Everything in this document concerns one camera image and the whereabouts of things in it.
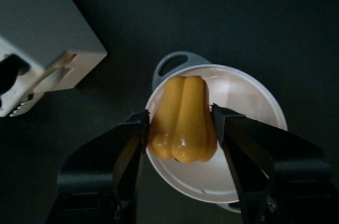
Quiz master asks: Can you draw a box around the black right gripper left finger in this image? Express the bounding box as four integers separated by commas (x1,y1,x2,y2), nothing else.
46,109,151,224

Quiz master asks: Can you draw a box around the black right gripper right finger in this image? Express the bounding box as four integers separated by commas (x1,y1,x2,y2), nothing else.
211,103,339,224

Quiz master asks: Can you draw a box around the orange toy squash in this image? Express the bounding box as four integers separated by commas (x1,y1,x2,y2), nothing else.
149,74,219,164

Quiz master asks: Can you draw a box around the white pot with grey handles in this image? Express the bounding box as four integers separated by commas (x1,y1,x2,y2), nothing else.
145,51,289,214

